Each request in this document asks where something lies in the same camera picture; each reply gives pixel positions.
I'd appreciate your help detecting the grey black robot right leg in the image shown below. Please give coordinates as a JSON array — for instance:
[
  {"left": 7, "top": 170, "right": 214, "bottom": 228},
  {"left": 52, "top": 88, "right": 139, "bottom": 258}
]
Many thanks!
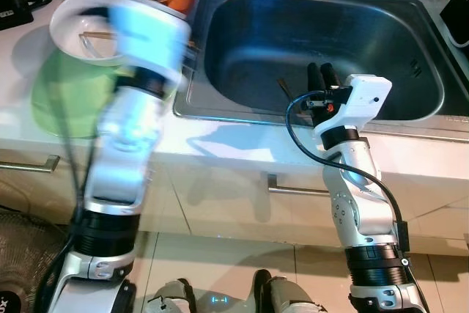
[{"left": 251, "top": 268, "right": 327, "bottom": 313}]

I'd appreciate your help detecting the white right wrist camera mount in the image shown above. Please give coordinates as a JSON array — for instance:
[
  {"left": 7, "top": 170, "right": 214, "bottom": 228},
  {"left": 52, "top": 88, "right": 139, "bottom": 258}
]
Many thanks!
[{"left": 315, "top": 75, "right": 391, "bottom": 136}]

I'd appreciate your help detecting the silver drawer handle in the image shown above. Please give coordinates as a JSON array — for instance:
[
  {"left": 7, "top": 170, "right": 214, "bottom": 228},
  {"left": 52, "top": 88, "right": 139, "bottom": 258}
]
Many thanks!
[
  {"left": 267, "top": 174, "right": 330, "bottom": 196},
  {"left": 0, "top": 155, "right": 61, "bottom": 175}
]

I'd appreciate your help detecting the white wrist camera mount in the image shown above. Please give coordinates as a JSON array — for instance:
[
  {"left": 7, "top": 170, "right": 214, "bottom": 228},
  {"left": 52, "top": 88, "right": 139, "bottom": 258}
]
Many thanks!
[
  {"left": 315, "top": 75, "right": 391, "bottom": 136},
  {"left": 110, "top": 1, "right": 191, "bottom": 86}
]

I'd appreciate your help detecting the white kitchen cabinet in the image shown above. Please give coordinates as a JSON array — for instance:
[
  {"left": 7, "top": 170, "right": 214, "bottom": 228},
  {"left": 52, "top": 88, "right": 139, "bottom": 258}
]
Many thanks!
[{"left": 0, "top": 137, "right": 469, "bottom": 242}]

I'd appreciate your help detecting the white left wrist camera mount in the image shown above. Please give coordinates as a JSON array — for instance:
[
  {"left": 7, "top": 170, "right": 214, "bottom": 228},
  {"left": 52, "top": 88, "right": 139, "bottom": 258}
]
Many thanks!
[{"left": 110, "top": 1, "right": 191, "bottom": 86}]

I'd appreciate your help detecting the black box appliance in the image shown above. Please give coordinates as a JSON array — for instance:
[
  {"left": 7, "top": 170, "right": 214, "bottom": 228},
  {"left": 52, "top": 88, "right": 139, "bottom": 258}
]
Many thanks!
[{"left": 440, "top": 0, "right": 469, "bottom": 46}]

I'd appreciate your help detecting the dark slender utensil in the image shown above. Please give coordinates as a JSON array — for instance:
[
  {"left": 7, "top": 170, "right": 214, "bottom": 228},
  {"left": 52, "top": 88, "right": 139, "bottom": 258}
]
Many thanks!
[{"left": 275, "top": 77, "right": 291, "bottom": 103}]

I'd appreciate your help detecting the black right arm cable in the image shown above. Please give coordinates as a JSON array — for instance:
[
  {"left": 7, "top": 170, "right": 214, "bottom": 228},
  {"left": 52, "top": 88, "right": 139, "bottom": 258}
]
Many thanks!
[{"left": 286, "top": 92, "right": 411, "bottom": 255}]

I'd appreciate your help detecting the stainless steel sink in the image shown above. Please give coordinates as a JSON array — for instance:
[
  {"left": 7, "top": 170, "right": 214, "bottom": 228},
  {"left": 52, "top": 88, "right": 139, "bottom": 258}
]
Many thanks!
[{"left": 174, "top": 0, "right": 469, "bottom": 141}]

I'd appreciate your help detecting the white bowl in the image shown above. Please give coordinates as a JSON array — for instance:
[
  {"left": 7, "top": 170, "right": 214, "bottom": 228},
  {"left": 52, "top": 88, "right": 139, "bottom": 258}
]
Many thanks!
[{"left": 50, "top": 0, "right": 193, "bottom": 66}]

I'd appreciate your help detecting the green plate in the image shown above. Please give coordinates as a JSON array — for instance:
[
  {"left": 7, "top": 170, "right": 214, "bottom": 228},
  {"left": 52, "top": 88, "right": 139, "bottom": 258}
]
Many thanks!
[{"left": 32, "top": 49, "right": 180, "bottom": 138}]

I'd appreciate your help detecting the black floor fan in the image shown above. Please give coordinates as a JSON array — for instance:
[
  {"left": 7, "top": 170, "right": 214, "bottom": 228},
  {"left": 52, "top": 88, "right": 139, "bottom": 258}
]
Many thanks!
[{"left": 0, "top": 207, "right": 74, "bottom": 313}]

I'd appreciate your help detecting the white hose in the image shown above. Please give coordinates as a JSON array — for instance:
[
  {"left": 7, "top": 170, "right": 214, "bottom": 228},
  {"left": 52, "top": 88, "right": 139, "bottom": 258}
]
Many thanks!
[{"left": 442, "top": 12, "right": 469, "bottom": 48}]

